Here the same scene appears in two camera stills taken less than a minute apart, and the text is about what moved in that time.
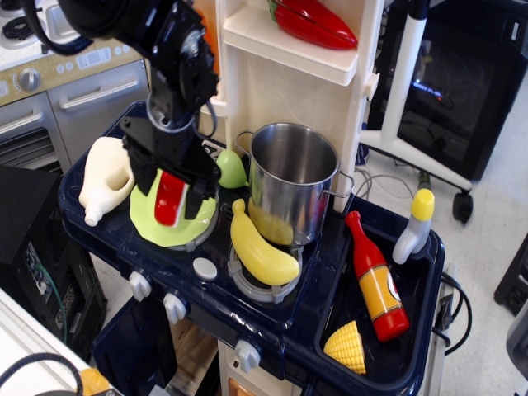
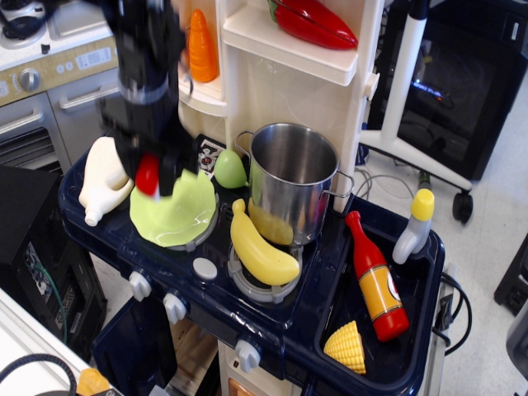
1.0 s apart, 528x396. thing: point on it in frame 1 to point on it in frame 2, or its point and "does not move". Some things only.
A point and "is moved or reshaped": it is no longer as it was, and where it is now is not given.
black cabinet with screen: [466, 77] does not move
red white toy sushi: [170, 200] is moved or reshaped
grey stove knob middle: [175, 307] does not move
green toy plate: [142, 209] does not move
